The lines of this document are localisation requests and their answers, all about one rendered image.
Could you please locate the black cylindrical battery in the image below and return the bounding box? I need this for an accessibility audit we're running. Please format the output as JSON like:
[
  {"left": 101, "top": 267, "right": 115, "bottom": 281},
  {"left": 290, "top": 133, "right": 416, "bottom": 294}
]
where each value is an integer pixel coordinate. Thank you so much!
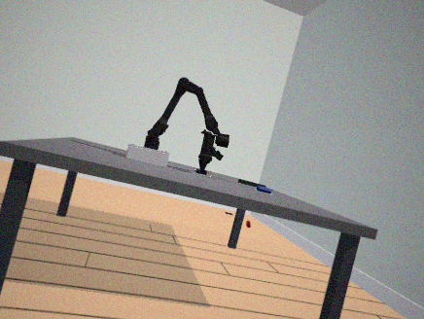
[{"left": 196, "top": 169, "right": 209, "bottom": 175}]

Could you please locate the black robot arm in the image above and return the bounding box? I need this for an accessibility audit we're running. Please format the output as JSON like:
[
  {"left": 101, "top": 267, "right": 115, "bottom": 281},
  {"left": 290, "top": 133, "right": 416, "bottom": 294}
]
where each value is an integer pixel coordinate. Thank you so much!
[{"left": 144, "top": 78, "right": 230, "bottom": 160}]

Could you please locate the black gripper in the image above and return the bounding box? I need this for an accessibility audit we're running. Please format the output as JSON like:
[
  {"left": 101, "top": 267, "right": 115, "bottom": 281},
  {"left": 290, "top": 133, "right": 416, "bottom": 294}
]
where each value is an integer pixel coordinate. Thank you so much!
[{"left": 198, "top": 143, "right": 213, "bottom": 174}]

